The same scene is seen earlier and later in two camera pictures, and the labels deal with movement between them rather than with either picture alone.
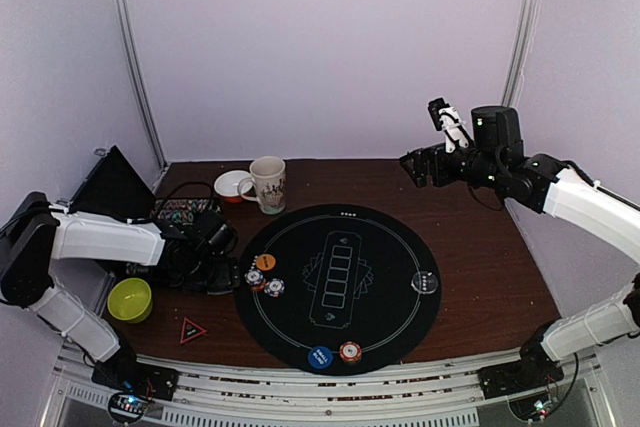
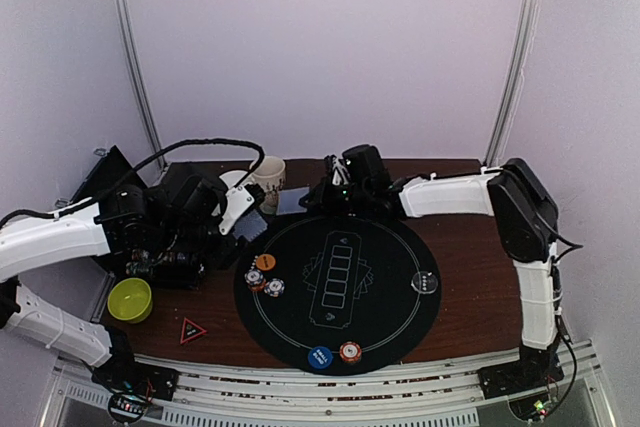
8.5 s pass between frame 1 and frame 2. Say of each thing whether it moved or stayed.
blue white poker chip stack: stayed
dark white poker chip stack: stayed
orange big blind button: stayed
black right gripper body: moved
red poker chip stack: stayed
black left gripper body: moved
